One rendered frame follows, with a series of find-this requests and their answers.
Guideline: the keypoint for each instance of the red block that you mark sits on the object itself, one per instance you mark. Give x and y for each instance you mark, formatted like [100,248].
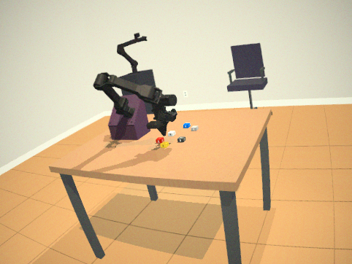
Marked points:
[159,139]

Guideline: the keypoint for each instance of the yellow digit block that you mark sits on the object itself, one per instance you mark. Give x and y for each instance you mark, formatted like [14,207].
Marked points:
[164,144]

